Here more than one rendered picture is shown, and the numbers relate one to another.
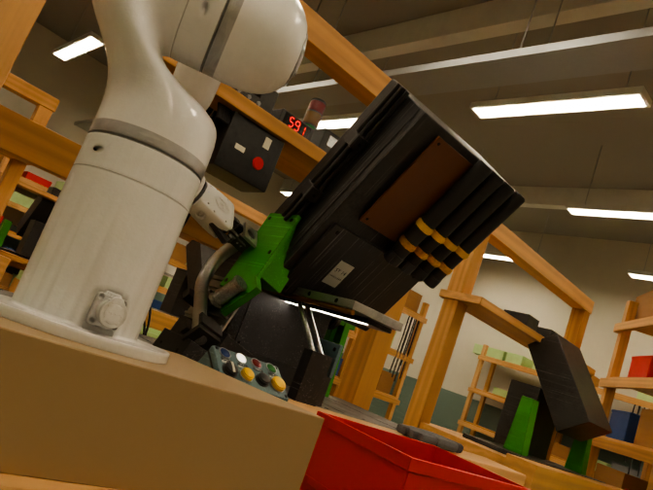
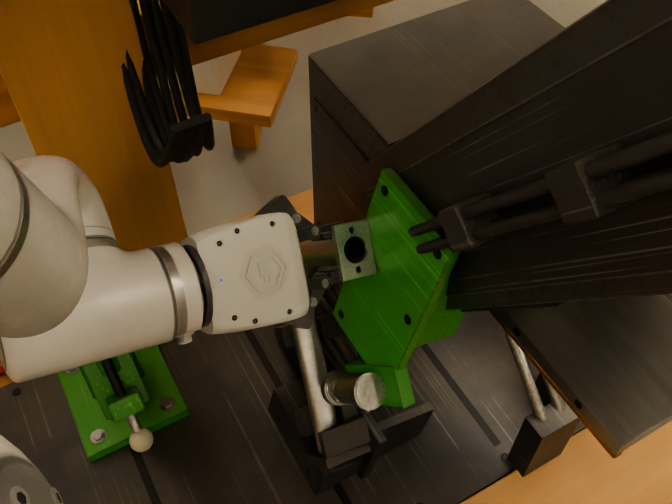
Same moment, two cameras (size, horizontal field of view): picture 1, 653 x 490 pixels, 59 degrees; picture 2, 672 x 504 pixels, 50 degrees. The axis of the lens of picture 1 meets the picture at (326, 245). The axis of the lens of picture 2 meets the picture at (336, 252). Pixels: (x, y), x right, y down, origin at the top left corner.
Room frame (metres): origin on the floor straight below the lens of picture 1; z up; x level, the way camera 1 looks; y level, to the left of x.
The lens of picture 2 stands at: (0.85, 0.12, 1.75)
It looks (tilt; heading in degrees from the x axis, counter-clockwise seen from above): 51 degrees down; 9
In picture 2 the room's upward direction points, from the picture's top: straight up
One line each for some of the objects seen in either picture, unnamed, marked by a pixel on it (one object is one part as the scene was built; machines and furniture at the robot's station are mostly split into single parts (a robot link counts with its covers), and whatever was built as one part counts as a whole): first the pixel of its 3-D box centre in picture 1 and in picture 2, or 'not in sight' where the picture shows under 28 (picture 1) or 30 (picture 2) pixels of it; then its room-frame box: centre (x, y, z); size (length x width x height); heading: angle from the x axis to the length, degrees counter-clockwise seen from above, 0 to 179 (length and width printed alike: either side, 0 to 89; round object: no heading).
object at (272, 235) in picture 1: (270, 257); (414, 273); (1.30, 0.11, 1.17); 0.13 x 0.12 x 0.20; 128
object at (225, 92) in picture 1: (272, 143); not in sight; (1.60, 0.25, 1.52); 0.90 x 0.25 x 0.04; 128
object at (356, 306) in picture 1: (320, 303); (546, 273); (1.37, -0.04, 1.11); 0.39 x 0.16 x 0.03; 38
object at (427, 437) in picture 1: (427, 437); not in sight; (1.42, -0.39, 0.91); 0.20 x 0.11 x 0.03; 131
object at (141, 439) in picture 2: not in sight; (134, 424); (1.19, 0.41, 0.96); 0.06 x 0.03 x 0.06; 38
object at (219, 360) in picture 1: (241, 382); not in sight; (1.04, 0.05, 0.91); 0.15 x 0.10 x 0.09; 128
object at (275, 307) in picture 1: (267, 308); (439, 163); (1.57, 0.09, 1.07); 0.30 x 0.18 x 0.34; 128
